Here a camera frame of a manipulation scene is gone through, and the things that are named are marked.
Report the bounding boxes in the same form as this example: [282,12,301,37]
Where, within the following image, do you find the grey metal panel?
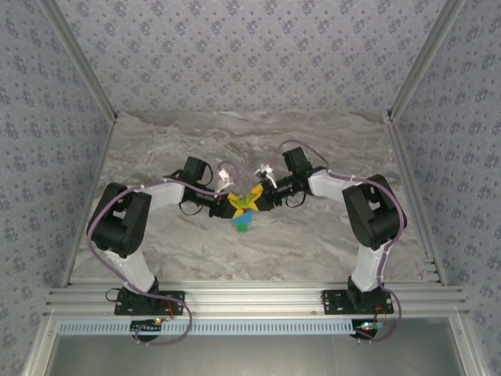
[42,317,469,376]

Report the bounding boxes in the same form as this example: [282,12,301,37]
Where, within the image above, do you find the small circuit board with LED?
[354,320,383,341]
[130,319,164,334]

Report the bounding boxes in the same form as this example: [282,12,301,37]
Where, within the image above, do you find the long aluminium base rail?
[42,278,470,319]

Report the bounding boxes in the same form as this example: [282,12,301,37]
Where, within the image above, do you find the narrow aluminium side rail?
[60,113,118,289]

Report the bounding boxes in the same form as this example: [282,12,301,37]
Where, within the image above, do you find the slotted white cable duct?
[57,317,377,337]

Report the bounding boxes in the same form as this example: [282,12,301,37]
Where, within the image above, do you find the wide aluminium side rail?
[383,110,449,287]

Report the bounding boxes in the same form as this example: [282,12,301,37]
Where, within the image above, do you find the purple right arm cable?
[269,139,406,344]

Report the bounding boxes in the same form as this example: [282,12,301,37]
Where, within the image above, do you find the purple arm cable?
[86,159,238,349]
[269,139,406,344]

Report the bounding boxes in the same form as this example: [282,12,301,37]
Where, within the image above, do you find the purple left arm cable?
[86,159,238,349]

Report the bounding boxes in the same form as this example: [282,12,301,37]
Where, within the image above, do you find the aluminium corner post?
[386,0,470,118]
[38,0,121,118]

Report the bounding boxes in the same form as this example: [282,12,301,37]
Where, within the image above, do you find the short aluminium frame rail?
[21,315,59,376]
[449,315,485,376]

